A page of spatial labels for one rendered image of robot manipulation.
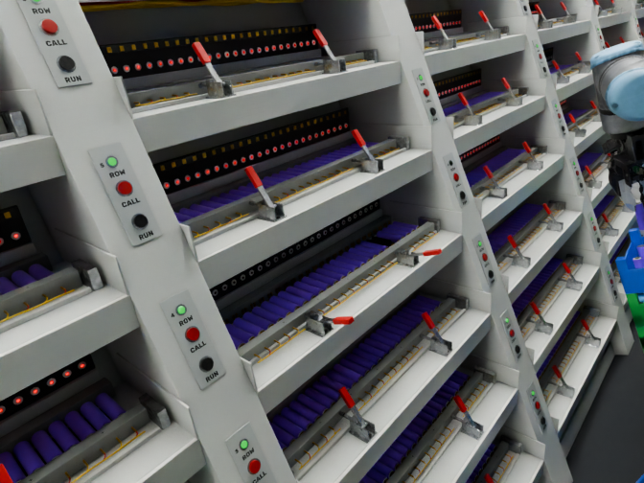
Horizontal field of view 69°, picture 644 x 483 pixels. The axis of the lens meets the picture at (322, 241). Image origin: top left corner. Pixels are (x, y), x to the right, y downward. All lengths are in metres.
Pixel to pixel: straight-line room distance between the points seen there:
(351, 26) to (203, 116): 0.53
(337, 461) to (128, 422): 0.33
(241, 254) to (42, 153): 0.27
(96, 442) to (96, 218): 0.27
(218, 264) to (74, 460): 0.28
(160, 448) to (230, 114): 0.46
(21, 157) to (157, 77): 0.35
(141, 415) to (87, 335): 0.14
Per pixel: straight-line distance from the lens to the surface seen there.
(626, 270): 1.19
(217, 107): 0.71
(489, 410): 1.16
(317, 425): 0.84
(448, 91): 1.51
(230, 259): 0.66
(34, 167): 0.60
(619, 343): 1.92
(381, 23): 1.08
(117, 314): 0.59
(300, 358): 0.71
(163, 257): 0.61
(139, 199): 0.61
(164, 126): 0.66
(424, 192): 1.09
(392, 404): 0.89
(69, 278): 0.64
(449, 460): 1.06
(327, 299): 0.81
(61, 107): 0.62
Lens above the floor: 0.98
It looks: 8 degrees down
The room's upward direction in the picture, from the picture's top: 22 degrees counter-clockwise
